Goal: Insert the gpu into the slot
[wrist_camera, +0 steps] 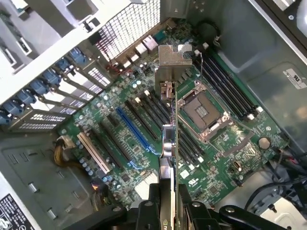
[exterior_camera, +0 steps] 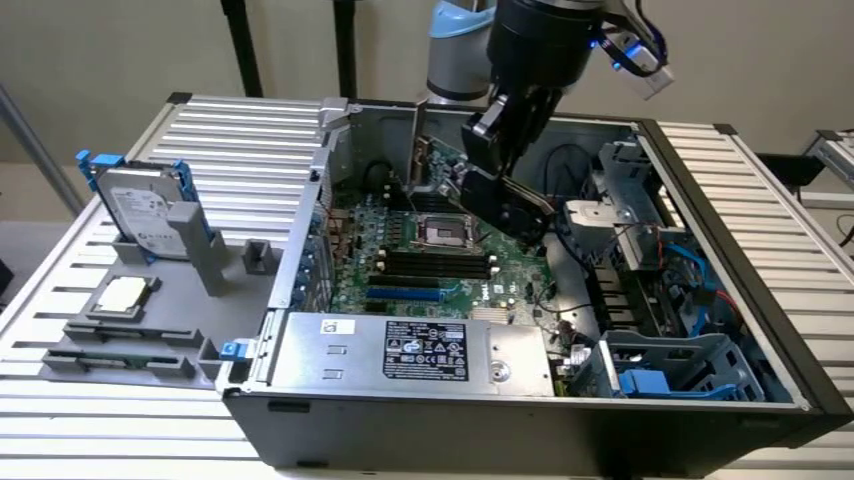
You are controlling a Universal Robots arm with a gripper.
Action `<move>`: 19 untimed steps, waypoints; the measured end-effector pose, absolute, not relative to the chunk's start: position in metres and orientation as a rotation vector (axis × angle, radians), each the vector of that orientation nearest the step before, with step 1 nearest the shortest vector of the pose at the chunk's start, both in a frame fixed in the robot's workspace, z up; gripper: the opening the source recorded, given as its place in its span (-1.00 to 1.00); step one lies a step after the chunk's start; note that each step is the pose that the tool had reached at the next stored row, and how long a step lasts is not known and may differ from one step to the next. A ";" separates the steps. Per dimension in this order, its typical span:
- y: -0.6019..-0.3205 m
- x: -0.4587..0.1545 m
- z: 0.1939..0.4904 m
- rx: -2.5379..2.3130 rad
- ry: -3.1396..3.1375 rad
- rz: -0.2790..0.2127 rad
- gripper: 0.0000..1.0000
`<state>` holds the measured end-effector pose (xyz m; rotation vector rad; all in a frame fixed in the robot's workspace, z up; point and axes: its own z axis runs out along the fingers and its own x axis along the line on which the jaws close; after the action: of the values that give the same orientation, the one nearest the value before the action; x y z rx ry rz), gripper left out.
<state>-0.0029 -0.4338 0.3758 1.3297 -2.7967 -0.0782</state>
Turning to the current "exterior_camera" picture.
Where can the black stand pole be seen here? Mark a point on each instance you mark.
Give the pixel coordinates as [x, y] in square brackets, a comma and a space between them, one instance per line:
[245, 45]
[347, 45]

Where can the grey parts rack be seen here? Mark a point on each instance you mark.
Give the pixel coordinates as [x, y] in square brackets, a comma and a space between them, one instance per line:
[200, 310]

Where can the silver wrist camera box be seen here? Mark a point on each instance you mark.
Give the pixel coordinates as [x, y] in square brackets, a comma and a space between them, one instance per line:
[645, 75]

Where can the silver power supply unit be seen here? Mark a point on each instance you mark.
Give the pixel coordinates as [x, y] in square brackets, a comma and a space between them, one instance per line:
[360, 355]

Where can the blue disk bay latch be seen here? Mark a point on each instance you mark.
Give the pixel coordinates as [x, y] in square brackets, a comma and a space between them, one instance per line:
[643, 385]

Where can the black expansion slot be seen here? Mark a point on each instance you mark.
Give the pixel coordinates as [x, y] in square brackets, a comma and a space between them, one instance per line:
[403, 281]

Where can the blue expansion slot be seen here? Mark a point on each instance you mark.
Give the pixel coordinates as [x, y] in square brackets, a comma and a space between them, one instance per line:
[403, 295]

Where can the metal drive cage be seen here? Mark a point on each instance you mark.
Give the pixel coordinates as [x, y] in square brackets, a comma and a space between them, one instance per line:
[633, 200]

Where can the grey plastic air shroud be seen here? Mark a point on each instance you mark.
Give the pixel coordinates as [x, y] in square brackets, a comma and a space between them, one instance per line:
[589, 216]

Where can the silver CPU chip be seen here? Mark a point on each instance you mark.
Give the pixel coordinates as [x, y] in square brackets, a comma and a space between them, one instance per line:
[121, 295]

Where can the black graphics card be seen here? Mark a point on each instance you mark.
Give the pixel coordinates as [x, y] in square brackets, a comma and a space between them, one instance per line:
[507, 210]

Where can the grey metal frame pole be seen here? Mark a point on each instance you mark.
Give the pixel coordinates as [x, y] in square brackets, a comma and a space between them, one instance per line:
[33, 145]

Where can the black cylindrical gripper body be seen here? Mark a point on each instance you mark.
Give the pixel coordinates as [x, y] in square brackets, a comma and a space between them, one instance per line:
[540, 45]

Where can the green motherboard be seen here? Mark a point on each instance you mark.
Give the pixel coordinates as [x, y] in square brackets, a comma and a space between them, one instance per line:
[373, 235]

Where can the CPU socket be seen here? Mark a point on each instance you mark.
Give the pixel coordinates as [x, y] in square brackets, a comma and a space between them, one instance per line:
[445, 231]

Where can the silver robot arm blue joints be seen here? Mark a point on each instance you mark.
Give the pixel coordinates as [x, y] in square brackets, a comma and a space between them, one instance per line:
[453, 60]

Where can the silver hard disk blue carrier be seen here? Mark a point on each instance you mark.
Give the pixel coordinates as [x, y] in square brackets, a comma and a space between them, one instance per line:
[142, 215]

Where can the black RAM slot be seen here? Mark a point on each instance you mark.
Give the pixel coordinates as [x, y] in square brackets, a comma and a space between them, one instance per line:
[436, 274]
[440, 254]
[440, 261]
[440, 267]

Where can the grey disk bay cage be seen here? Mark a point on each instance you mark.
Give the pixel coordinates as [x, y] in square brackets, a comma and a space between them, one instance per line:
[693, 360]

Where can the black open PC case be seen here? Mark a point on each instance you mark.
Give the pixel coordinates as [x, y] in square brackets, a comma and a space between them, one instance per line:
[507, 435]

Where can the blue case latch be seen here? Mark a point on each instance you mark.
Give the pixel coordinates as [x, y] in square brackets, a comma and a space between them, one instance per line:
[237, 350]

